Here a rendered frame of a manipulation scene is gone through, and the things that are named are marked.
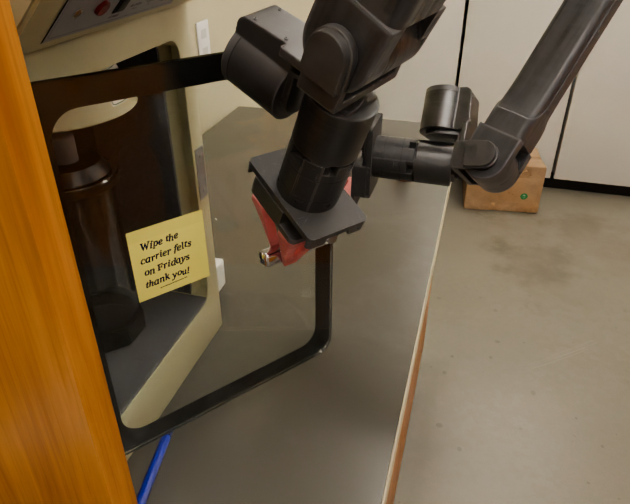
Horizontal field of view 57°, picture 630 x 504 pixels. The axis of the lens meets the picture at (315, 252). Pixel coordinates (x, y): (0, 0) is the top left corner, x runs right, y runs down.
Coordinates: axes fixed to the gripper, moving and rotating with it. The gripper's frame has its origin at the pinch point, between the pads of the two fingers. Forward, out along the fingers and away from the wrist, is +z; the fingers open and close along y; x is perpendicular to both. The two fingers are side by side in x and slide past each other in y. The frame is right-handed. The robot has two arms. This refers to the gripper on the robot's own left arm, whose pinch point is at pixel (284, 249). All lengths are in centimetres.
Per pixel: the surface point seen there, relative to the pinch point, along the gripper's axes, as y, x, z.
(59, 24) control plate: -13.2, -16.0, -18.7
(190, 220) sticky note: -5.7, -7.8, -1.8
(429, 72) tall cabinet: -143, 232, 129
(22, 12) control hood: -11.2, -18.9, -21.3
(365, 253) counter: -12, 36, 35
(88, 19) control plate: -15.3, -13.1, -17.4
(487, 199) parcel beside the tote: -67, 227, 157
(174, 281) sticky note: -3.1, -10.2, 3.6
